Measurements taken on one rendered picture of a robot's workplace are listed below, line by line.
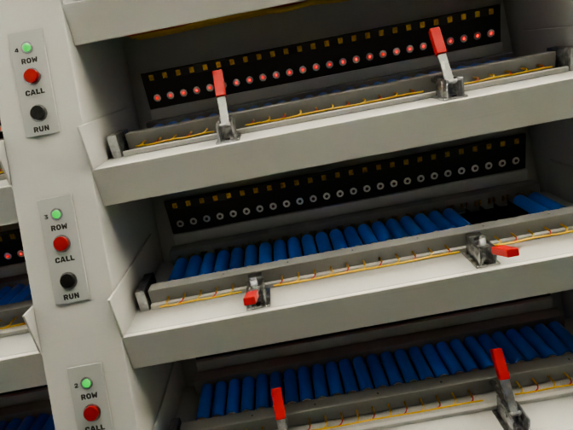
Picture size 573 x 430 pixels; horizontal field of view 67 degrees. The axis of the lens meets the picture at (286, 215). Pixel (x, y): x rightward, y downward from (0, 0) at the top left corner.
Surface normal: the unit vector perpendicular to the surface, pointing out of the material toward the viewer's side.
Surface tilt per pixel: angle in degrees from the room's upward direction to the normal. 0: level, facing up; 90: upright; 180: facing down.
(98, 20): 111
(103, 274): 90
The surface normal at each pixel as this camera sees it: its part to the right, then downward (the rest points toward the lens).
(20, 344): -0.18, -0.92
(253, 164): 0.04, 0.34
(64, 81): -0.02, -0.01
